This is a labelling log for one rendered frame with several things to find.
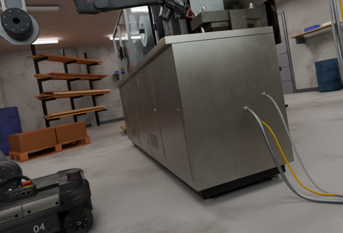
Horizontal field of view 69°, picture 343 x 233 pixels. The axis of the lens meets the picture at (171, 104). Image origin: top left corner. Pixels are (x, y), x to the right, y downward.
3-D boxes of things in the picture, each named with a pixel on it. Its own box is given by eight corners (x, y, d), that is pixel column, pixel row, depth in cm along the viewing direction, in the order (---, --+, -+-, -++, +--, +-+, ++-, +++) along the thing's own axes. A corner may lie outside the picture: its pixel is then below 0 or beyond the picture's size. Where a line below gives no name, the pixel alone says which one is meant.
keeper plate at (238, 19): (230, 30, 141) (227, 11, 141) (245, 29, 144) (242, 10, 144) (233, 29, 139) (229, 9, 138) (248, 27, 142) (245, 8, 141)
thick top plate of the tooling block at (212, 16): (191, 31, 151) (190, 21, 151) (247, 26, 163) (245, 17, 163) (202, 22, 136) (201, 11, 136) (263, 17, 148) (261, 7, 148)
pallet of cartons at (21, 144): (77, 141, 521) (73, 122, 520) (93, 143, 453) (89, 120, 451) (9, 158, 445) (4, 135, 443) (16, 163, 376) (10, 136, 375)
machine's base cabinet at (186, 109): (128, 145, 366) (118, 87, 363) (169, 135, 386) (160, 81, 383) (199, 211, 126) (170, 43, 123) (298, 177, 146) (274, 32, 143)
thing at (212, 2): (193, 26, 156) (188, -4, 156) (226, 23, 163) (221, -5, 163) (194, 25, 156) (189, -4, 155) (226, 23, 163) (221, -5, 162)
